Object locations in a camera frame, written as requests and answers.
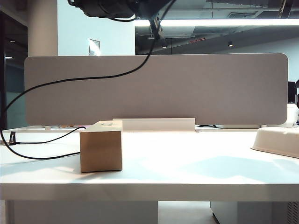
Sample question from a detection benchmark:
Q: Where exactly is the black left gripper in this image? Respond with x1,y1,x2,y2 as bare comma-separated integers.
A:
134,0,177,39

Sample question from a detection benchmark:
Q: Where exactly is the white rounded appliance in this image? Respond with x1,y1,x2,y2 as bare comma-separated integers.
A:
286,104,299,128

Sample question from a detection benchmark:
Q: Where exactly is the dark office equipment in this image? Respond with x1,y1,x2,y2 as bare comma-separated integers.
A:
288,79,299,104

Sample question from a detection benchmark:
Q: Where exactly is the paper wall notice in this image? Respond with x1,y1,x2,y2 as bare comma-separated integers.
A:
88,39,101,56

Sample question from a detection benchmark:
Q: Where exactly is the brown cardboard box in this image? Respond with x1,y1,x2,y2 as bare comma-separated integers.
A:
79,120,123,173

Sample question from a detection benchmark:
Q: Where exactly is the grey fabric desk divider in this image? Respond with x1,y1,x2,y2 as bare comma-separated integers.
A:
24,53,289,126

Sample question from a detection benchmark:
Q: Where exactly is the black charging cable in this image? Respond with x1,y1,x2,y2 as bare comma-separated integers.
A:
0,32,157,161

